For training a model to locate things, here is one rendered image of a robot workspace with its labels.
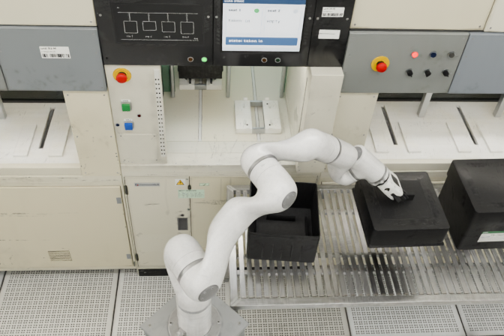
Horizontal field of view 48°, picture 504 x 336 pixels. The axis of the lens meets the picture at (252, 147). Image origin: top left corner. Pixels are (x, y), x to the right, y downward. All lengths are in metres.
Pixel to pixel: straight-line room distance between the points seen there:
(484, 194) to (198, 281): 1.22
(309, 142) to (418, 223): 0.66
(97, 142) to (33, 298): 1.11
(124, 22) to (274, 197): 0.83
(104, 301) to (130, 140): 1.04
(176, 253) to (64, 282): 1.49
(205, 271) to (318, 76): 0.84
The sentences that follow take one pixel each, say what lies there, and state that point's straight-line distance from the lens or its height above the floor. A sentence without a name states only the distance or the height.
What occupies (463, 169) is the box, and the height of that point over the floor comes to 1.01.
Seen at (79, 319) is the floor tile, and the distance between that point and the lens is 3.09.
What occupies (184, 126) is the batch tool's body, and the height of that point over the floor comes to 0.87.
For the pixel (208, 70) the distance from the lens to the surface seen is 2.76.
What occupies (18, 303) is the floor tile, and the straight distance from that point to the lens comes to 3.22.
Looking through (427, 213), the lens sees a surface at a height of 1.05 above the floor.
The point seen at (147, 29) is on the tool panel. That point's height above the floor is 1.55.
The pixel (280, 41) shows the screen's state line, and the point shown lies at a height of 1.51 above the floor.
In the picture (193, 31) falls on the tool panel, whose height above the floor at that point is 1.55.
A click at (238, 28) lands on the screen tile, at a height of 1.56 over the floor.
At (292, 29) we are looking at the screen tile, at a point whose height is 1.56.
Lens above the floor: 2.65
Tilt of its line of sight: 45 degrees down
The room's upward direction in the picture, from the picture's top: 4 degrees clockwise
